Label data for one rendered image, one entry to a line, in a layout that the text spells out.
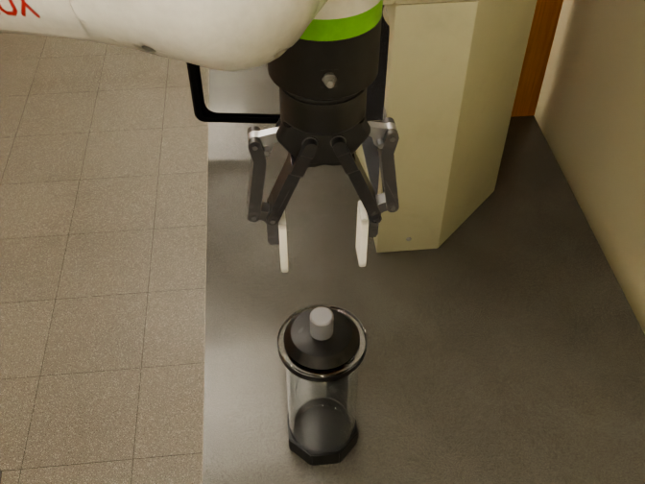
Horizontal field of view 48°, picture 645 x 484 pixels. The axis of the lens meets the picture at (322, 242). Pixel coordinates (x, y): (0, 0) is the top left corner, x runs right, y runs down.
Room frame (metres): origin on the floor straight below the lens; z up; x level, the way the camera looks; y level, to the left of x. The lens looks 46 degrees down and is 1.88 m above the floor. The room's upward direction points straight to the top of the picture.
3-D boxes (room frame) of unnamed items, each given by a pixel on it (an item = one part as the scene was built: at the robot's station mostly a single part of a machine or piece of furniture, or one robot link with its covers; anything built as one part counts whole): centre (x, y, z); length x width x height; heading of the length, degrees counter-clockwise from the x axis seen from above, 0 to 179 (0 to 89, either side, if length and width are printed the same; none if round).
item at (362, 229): (0.53, -0.04, 1.34); 0.03 x 0.01 x 0.07; 6
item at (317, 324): (0.53, 0.00, 1.18); 0.09 x 0.09 x 0.07
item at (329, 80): (0.53, 0.00, 1.56); 0.12 x 0.09 x 0.06; 6
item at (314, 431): (0.53, 0.00, 1.06); 0.11 x 0.11 x 0.21
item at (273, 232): (0.52, 0.06, 1.37); 0.03 x 0.01 x 0.05; 96
